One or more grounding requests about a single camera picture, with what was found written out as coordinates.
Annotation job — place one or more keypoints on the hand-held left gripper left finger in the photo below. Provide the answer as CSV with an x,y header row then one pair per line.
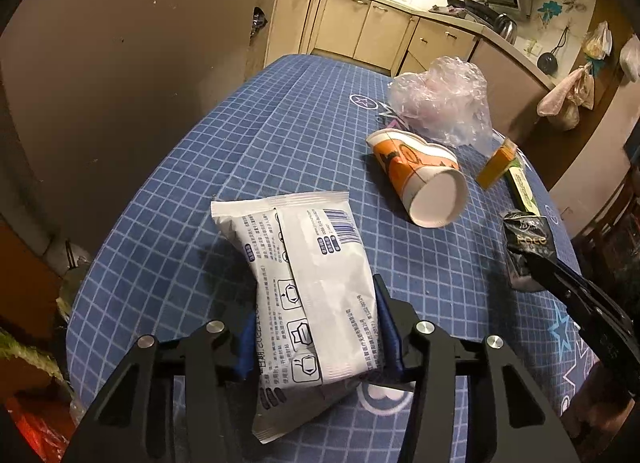
x,y
245,348

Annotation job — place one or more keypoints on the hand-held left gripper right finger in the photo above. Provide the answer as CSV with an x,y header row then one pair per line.
x,y
387,323

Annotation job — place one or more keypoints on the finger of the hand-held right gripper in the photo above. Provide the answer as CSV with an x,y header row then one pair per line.
x,y
570,288

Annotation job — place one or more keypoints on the black foil packet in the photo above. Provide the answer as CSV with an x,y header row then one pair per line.
x,y
525,238

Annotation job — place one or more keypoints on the white wet wipes packet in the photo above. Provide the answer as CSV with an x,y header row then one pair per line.
x,y
310,293

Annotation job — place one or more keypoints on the dark chair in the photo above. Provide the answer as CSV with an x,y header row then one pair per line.
x,y
610,213

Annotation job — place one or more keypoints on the slim green and white box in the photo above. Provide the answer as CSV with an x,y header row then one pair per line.
x,y
522,193

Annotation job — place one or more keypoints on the yellow cardboard box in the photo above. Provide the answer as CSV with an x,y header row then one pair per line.
x,y
497,163

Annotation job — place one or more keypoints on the orange and white paper cup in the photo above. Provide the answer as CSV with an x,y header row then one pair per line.
x,y
425,168

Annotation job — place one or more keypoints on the pink hanging towel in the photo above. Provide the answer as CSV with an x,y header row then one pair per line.
x,y
560,98

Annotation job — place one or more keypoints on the blue checked tablecloth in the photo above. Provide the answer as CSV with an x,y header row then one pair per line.
x,y
250,143

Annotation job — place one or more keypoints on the red plastic bag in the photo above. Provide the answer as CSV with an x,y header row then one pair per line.
x,y
40,423

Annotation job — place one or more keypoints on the black ladle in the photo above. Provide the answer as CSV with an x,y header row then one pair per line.
x,y
547,63

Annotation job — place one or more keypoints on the clear plastic bag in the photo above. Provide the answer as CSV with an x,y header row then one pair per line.
x,y
440,93

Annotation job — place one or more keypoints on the hanging white plastic bag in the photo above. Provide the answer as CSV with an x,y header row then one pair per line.
x,y
631,60

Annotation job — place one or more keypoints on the hanging yellowish plastic bag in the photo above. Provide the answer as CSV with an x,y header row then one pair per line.
x,y
597,43

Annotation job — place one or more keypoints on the metal kettle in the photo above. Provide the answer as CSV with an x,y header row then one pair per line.
x,y
506,29

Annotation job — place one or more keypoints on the beige kitchen cabinets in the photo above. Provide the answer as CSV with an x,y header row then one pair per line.
x,y
380,28

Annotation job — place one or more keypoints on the black frying pan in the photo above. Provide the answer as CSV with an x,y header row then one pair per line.
x,y
470,5

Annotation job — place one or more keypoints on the white wall socket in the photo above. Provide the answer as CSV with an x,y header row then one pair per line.
x,y
532,47

